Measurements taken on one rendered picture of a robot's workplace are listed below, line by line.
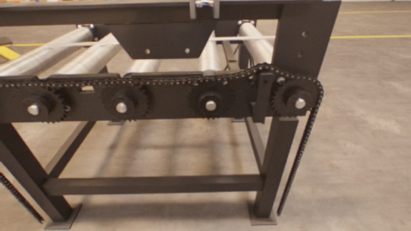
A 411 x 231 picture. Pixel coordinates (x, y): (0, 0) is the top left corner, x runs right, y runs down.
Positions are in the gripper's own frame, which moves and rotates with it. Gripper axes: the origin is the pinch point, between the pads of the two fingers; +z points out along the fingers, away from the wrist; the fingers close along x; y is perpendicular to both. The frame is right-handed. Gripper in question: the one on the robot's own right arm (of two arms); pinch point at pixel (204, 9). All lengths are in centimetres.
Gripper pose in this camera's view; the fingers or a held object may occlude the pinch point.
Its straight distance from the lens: 56.0
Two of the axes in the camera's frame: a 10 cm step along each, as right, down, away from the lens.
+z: 0.2, 8.3, 5.5
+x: 10.0, -0.2, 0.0
